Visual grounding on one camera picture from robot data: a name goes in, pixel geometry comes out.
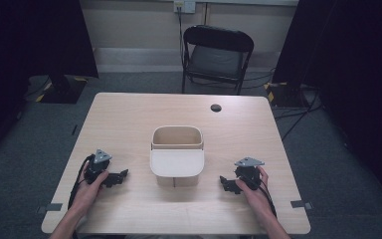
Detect black floor cables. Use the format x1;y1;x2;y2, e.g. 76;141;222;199
273;89;324;141

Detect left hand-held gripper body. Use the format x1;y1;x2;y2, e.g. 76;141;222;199
84;148;113;185

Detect white wall socket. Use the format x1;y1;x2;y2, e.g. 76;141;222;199
173;0;197;15

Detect black curtain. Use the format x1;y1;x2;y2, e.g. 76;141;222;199
272;0;382;210
0;0;99;167

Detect grey tape strip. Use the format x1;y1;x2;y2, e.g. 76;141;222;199
289;199;314;211
35;202;64;215

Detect beige box with lid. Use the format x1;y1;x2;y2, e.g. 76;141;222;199
149;124;206;189

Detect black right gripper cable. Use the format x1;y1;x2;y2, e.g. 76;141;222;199
258;180;279;219

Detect person's left hand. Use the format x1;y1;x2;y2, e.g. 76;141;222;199
68;161;110;217

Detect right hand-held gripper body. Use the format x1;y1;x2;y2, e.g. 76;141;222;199
233;156;266;192

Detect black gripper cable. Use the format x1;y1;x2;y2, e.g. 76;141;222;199
67;153;96;211
258;180;279;219

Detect black folding chair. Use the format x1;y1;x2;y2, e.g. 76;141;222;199
180;24;256;97

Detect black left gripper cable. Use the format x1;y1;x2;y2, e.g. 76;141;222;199
67;153;96;211

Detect black wall socket cable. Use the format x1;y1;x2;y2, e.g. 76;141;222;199
177;6;186;69

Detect person's right hand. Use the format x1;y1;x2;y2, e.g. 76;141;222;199
235;165;274;218

